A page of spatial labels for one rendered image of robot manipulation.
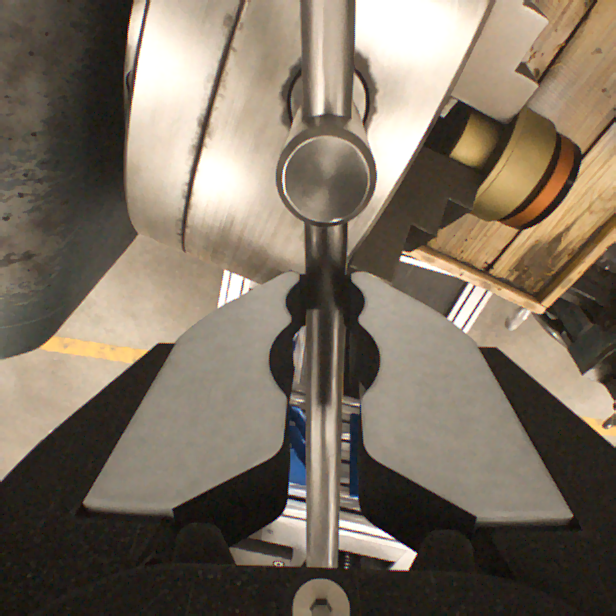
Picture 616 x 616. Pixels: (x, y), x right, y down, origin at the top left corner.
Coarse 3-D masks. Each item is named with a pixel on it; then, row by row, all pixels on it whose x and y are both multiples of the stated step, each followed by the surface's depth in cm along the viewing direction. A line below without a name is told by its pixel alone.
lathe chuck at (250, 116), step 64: (256, 0) 17; (384, 0) 17; (448, 0) 17; (256, 64) 18; (384, 64) 18; (448, 64) 18; (256, 128) 19; (384, 128) 19; (192, 192) 22; (256, 192) 21; (384, 192) 20; (192, 256) 31; (256, 256) 26
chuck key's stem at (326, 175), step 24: (312, 120) 10; (336, 120) 10; (360, 120) 12; (288, 144) 9; (312, 144) 9; (336, 144) 9; (360, 144) 9; (288, 168) 9; (312, 168) 9; (336, 168) 9; (360, 168) 9; (288, 192) 10; (312, 192) 10; (336, 192) 10; (360, 192) 10; (312, 216) 10; (336, 216) 10
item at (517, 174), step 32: (448, 128) 36; (480, 128) 31; (512, 128) 30; (544, 128) 31; (480, 160) 32; (512, 160) 30; (544, 160) 31; (576, 160) 32; (480, 192) 32; (512, 192) 32; (544, 192) 32; (512, 224) 35
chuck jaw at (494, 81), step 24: (504, 0) 26; (528, 0) 29; (504, 24) 27; (528, 24) 26; (480, 48) 28; (504, 48) 27; (528, 48) 27; (480, 72) 29; (504, 72) 28; (528, 72) 30; (456, 96) 30; (480, 96) 30; (504, 96) 29; (528, 96) 29; (504, 120) 30
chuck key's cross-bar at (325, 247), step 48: (336, 0) 9; (336, 48) 9; (336, 96) 10; (336, 240) 12; (336, 288) 13; (336, 336) 13; (336, 384) 14; (336, 432) 14; (336, 480) 15; (336, 528) 16
